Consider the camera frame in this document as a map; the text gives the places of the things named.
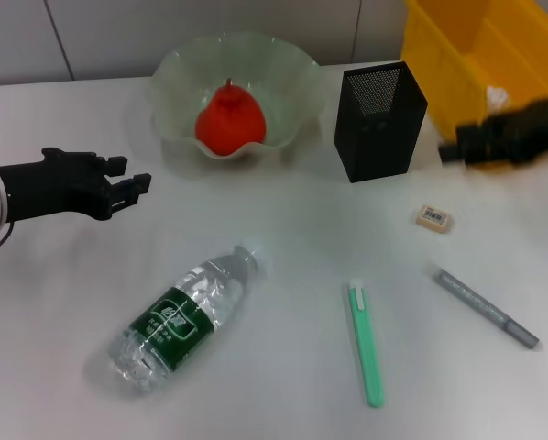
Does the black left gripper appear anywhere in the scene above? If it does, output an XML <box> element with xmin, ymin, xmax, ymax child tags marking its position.
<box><xmin>0</xmin><ymin>146</ymin><xmax>153</xmax><ymax>224</ymax></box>

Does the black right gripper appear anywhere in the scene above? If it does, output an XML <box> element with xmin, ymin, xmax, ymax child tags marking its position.
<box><xmin>438</xmin><ymin>98</ymin><xmax>548</xmax><ymax>170</ymax></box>

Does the white paper ball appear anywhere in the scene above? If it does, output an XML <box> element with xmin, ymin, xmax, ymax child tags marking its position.
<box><xmin>484</xmin><ymin>84</ymin><xmax>511</xmax><ymax>116</ymax></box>

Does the red-orange toy orange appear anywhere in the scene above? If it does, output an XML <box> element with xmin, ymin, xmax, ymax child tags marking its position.
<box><xmin>194</xmin><ymin>77</ymin><xmax>269</xmax><ymax>157</ymax></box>

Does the clear green-label water bottle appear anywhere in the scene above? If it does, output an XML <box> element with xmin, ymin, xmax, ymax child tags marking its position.
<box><xmin>105</xmin><ymin>236</ymin><xmax>265</xmax><ymax>399</ymax></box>

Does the beige barcode eraser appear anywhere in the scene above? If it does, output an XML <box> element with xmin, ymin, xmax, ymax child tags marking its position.
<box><xmin>414</xmin><ymin>203</ymin><xmax>455</xmax><ymax>235</ymax></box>

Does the black mesh pen holder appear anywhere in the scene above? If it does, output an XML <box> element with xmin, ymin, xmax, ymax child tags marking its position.
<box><xmin>333</xmin><ymin>60</ymin><xmax>429</xmax><ymax>184</ymax></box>

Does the grey marker pen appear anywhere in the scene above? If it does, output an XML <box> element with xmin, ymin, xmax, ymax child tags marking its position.
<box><xmin>432</xmin><ymin>269</ymin><xmax>542</xmax><ymax>351</ymax></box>

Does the green glass fruit plate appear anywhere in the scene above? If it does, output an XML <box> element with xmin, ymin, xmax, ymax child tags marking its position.
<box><xmin>148</xmin><ymin>30</ymin><xmax>326</xmax><ymax>162</ymax></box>

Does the green pen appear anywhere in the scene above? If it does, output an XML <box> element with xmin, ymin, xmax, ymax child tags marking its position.
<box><xmin>346</xmin><ymin>279</ymin><xmax>387</xmax><ymax>409</ymax></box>

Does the yellow plastic bin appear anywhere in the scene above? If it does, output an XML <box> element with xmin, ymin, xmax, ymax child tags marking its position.
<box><xmin>400</xmin><ymin>0</ymin><xmax>548</xmax><ymax>173</ymax></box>

